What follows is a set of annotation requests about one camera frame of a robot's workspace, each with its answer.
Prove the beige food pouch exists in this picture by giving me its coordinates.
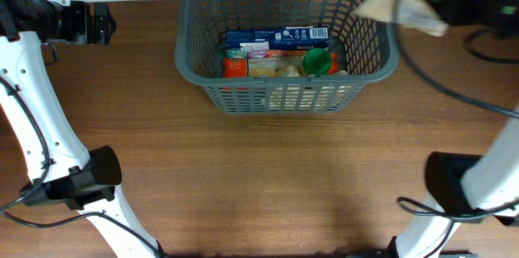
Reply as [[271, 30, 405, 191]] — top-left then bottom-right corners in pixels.
[[355, 0, 448, 37]]

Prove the grey plastic basket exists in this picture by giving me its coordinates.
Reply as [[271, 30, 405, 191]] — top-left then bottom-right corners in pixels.
[[175, 0, 399, 114]]

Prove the orange spaghetti package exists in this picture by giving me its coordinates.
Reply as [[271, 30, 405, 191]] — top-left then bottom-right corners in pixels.
[[222, 51, 340, 79]]

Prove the green lid spice jar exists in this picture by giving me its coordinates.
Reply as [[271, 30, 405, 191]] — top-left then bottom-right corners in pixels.
[[302, 48, 333, 75]]

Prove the blue tea box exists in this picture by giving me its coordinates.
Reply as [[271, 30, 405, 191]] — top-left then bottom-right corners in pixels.
[[225, 27, 330, 59]]

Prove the beige powder bag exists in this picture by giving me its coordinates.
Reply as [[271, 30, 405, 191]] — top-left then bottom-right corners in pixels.
[[268, 66, 349, 112]]

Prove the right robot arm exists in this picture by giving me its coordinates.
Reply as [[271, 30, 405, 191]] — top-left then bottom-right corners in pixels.
[[391, 0, 518, 257]]

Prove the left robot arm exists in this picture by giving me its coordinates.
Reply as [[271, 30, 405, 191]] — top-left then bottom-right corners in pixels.
[[1, 0, 165, 257]]

